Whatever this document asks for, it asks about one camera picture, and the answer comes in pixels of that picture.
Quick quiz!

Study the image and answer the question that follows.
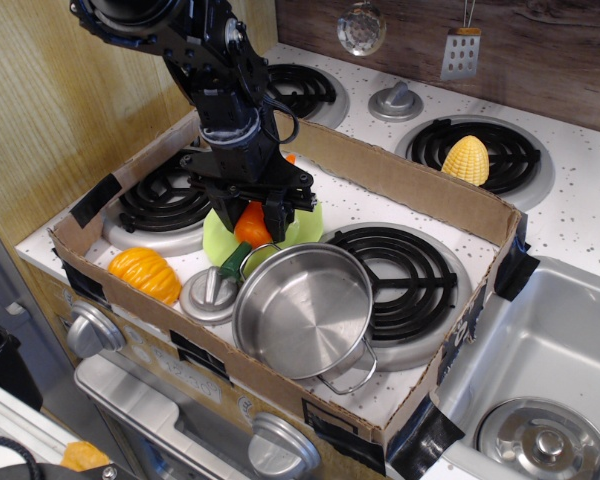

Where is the front left black burner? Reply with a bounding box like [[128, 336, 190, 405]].
[[102, 148, 211, 257]]

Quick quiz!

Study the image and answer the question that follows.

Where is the black burner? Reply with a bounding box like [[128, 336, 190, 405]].
[[395, 115, 555, 211], [267, 64, 350, 129], [321, 223, 472, 372], [102, 148, 211, 257]]

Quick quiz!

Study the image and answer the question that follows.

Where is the oven knob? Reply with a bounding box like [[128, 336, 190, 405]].
[[248, 412, 321, 480], [67, 300, 126, 359]]

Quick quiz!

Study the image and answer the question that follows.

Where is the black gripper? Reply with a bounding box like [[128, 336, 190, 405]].
[[180, 125, 316, 242]]

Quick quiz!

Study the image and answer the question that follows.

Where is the cardboard fence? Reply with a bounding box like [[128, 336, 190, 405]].
[[50, 112, 526, 479]]

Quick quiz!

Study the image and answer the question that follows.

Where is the silver sink basin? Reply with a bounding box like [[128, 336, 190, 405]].
[[385, 255, 600, 480]]

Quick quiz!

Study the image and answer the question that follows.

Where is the light green plate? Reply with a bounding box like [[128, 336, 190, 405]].
[[202, 203, 323, 266]]

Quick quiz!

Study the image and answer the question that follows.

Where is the hanging metal strainer ladle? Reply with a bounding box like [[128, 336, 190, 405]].
[[337, 1, 387, 57]]

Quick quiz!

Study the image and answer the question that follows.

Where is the orange toy carrot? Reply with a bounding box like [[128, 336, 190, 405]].
[[218, 153, 297, 279]]

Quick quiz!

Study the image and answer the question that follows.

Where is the metal lid in sink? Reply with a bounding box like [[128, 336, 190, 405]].
[[474, 397, 600, 479]]

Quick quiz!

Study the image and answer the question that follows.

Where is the back right black burner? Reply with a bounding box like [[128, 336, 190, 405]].
[[395, 115, 555, 211]]

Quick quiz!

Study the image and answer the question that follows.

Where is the back left black burner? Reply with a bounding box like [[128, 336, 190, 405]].
[[267, 64, 350, 129]]

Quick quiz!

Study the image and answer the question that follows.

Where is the orange object bottom left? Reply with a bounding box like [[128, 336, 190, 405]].
[[60, 441, 110, 472]]

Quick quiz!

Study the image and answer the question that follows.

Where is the silver stove knob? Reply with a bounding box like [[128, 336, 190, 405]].
[[368, 81, 424, 122], [179, 267, 238, 326]]

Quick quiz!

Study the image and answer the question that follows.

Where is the stainless steel pot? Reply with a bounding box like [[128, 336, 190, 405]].
[[232, 243, 378, 395]]

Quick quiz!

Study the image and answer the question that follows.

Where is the orange toy pumpkin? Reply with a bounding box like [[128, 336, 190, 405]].
[[107, 247, 182, 305]]

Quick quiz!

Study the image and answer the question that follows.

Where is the silver stove knob back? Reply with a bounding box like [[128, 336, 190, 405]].
[[368, 81, 424, 122]]

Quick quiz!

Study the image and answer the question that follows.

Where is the left oven knob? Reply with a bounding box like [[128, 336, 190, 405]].
[[67, 300, 126, 359]]

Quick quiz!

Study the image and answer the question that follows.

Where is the right oven knob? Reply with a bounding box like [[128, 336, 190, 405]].
[[248, 412, 321, 480]]

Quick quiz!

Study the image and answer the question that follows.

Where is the front right black burner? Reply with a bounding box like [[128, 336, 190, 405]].
[[321, 223, 472, 372]]

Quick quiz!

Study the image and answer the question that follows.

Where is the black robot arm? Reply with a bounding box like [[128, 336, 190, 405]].
[[70, 1, 317, 242]]

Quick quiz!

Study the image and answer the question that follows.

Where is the silver stove knob front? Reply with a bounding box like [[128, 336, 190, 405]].
[[179, 267, 238, 326]]

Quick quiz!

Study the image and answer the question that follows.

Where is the hanging metal spatula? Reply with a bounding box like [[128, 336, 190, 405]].
[[440, 1, 482, 81]]

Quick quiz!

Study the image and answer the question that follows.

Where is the yellow toy corn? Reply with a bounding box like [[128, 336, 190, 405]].
[[442, 135, 490, 186]]

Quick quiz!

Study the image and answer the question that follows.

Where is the silver oven door handle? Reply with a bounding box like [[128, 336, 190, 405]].
[[74, 355, 255, 479]]

